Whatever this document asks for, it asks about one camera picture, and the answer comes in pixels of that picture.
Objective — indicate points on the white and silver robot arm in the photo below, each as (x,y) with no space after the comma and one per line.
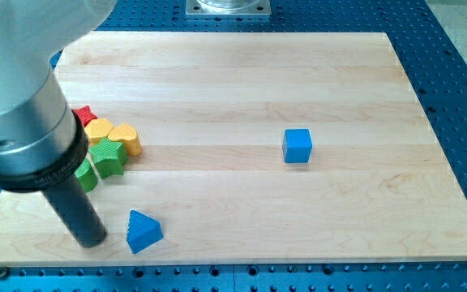
(41,140)

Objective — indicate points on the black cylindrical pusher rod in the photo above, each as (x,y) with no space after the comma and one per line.
(71,203)

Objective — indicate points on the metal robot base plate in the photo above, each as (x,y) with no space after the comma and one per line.
(228,7)

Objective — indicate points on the yellow heart block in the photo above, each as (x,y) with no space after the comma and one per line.
(128,135)

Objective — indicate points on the red star block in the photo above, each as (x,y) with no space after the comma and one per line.
(85,114)

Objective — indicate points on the blue triangle block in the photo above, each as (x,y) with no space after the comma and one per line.
(142,231)

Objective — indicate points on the blue perforated table plate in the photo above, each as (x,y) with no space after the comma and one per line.
(439,77)

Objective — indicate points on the yellow hexagon block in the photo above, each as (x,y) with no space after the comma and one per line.
(98,129)

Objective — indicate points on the green round block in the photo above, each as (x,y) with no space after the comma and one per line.
(86,176)

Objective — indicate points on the blue cube block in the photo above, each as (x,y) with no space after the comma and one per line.
(297,145)

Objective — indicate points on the light wooden board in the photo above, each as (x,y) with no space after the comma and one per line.
(211,110)

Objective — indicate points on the green star block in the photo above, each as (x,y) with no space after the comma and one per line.
(109,157)

